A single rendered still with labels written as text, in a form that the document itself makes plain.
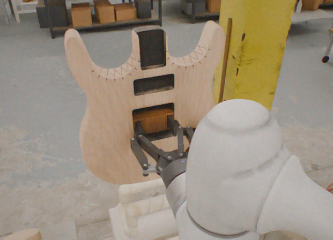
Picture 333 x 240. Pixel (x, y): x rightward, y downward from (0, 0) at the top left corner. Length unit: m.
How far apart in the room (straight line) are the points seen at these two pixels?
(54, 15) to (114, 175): 4.78
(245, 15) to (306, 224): 1.35
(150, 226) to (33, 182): 1.92
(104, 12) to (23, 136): 2.82
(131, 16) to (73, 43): 5.02
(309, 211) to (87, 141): 0.50
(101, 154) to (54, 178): 2.04
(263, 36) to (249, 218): 1.42
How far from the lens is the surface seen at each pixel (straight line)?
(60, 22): 5.51
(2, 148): 3.26
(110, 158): 0.78
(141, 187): 0.95
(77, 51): 0.63
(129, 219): 0.91
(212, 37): 0.70
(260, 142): 0.35
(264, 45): 1.76
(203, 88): 0.75
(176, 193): 0.55
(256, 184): 0.36
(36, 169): 2.92
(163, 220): 1.00
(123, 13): 5.58
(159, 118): 0.74
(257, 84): 1.86
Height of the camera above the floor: 1.90
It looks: 36 degrees down
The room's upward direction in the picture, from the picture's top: straight up
